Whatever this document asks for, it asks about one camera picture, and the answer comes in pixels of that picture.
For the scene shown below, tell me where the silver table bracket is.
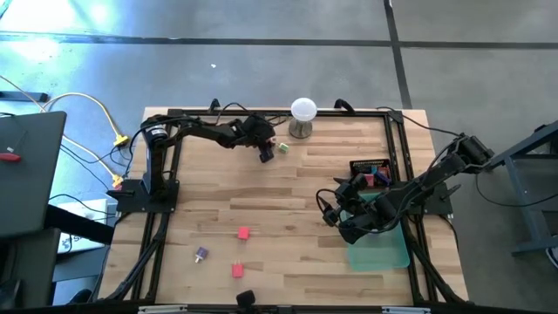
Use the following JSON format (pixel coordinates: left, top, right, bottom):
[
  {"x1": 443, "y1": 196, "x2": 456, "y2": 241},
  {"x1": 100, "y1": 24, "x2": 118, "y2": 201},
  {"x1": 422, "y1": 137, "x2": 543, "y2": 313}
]
[
  {"x1": 138, "y1": 304, "x2": 188, "y2": 314},
  {"x1": 382, "y1": 306, "x2": 432, "y2": 314}
]

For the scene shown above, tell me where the black mesh basket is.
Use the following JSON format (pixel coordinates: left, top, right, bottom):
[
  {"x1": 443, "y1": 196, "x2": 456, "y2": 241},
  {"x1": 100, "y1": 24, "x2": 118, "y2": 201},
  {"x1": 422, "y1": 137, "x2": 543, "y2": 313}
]
[{"x1": 348, "y1": 158, "x2": 393, "y2": 191}]

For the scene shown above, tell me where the dark grey desk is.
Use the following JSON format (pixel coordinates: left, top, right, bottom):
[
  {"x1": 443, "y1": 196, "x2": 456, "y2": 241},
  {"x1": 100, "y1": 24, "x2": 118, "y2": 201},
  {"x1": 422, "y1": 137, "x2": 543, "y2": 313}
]
[{"x1": 0, "y1": 111, "x2": 68, "y2": 239}]

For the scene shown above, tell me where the black floor cable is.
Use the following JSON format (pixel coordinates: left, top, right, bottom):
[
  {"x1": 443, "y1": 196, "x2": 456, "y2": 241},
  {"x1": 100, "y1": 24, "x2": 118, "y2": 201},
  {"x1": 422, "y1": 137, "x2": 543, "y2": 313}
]
[{"x1": 474, "y1": 169, "x2": 558, "y2": 209}]

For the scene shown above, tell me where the black aluminium table frame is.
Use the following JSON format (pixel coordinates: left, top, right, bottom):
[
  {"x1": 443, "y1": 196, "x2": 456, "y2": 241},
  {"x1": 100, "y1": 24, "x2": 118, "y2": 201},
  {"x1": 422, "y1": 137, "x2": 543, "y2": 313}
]
[{"x1": 98, "y1": 106, "x2": 470, "y2": 306}]

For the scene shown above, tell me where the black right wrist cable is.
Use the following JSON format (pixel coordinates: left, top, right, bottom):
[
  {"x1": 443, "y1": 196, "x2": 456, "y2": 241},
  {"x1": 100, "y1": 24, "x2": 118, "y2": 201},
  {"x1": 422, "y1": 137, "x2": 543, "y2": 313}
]
[{"x1": 316, "y1": 188, "x2": 350, "y2": 215}]

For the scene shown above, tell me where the black bar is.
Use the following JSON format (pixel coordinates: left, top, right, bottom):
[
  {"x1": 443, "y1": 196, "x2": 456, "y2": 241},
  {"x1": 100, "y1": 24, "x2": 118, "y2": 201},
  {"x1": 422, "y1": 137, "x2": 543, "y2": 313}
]
[{"x1": 43, "y1": 204, "x2": 114, "y2": 245}]

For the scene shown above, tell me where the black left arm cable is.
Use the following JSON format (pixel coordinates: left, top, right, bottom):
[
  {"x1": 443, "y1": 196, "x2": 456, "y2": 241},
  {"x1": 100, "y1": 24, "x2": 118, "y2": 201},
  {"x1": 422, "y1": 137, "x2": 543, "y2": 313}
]
[{"x1": 213, "y1": 101, "x2": 291, "y2": 127}]

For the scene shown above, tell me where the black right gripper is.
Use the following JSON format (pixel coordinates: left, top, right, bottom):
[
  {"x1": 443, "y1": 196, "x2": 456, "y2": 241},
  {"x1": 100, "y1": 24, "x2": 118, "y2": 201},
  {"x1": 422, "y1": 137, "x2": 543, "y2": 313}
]
[{"x1": 333, "y1": 173, "x2": 400, "y2": 245}]

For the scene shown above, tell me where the red handled screwdriver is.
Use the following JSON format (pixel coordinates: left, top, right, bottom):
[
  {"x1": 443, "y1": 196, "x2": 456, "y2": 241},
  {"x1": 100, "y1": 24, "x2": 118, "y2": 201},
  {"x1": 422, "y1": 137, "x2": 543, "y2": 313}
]
[{"x1": 0, "y1": 130, "x2": 30, "y2": 163}]

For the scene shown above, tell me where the white mushroom lamp brass base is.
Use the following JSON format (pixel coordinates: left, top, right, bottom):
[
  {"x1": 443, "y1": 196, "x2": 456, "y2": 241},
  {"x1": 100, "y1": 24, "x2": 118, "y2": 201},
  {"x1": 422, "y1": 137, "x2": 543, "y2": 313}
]
[{"x1": 288, "y1": 97, "x2": 318, "y2": 140}]

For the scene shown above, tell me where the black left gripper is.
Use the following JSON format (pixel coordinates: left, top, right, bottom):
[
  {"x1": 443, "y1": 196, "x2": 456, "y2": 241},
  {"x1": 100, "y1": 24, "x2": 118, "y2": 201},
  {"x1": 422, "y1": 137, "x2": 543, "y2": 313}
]
[{"x1": 242, "y1": 113, "x2": 276, "y2": 164}]

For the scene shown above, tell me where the white paper box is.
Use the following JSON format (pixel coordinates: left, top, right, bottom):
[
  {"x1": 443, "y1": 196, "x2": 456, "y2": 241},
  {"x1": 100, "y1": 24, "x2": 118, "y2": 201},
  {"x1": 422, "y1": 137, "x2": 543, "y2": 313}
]
[{"x1": 56, "y1": 198, "x2": 110, "y2": 254}]

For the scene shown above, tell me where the person's shoe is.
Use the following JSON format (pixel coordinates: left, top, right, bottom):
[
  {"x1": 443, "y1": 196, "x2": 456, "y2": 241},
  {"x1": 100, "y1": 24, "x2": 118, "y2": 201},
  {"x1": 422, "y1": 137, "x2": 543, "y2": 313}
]
[{"x1": 68, "y1": 290, "x2": 93, "y2": 305}]

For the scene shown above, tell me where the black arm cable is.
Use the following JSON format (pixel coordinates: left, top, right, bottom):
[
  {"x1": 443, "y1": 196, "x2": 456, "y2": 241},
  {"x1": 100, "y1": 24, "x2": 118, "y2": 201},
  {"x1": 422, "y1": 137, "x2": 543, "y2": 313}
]
[
  {"x1": 213, "y1": 101, "x2": 291, "y2": 127},
  {"x1": 377, "y1": 106, "x2": 463, "y2": 137}
]

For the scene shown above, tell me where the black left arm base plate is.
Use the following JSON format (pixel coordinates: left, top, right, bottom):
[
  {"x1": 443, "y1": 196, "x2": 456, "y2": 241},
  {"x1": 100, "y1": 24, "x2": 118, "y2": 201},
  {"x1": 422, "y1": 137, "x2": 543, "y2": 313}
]
[{"x1": 106, "y1": 178, "x2": 180, "y2": 215}]

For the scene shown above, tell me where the blue grey metal stand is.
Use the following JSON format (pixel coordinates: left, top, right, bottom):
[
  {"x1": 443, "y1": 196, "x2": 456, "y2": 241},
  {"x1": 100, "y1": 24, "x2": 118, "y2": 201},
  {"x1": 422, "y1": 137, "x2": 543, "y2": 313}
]
[{"x1": 487, "y1": 119, "x2": 558, "y2": 256}]

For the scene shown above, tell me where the teal translucent plastic bin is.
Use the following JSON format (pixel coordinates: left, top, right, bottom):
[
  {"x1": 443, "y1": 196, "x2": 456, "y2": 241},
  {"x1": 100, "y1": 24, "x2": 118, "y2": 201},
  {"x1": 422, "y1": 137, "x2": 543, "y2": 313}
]
[{"x1": 339, "y1": 191, "x2": 412, "y2": 273}]

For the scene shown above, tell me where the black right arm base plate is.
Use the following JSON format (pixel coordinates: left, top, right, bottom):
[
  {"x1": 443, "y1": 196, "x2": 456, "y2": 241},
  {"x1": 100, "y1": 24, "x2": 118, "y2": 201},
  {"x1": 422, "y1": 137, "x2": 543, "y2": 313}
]
[{"x1": 420, "y1": 182, "x2": 454, "y2": 217}]

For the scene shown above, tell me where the yellow cable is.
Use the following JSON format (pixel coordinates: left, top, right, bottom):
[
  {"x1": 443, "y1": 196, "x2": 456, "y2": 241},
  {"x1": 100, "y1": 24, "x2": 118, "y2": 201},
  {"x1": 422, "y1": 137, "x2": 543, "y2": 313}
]
[{"x1": 0, "y1": 73, "x2": 131, "y2": 189}]

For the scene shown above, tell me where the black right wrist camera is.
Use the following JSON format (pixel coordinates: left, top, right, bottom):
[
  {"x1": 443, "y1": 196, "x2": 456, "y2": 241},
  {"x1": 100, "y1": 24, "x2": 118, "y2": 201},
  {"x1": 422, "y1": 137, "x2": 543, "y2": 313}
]
[{"x1": 321, "y1": 208, "x2": 341, "y2": 227}]

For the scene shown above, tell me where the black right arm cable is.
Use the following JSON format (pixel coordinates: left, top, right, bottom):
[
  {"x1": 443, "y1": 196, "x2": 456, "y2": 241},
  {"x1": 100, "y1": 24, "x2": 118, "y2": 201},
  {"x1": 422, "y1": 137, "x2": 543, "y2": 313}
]
[{"x1": 377, "y1": 106, "x2": 463, "y2": 137}]

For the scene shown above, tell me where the black rounded object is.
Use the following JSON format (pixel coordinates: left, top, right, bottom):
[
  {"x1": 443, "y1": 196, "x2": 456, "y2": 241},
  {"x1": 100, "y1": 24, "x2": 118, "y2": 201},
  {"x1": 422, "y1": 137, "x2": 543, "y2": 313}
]
[{"x1": 235, "y1": 289, "x2": 257, "y2": 311}]

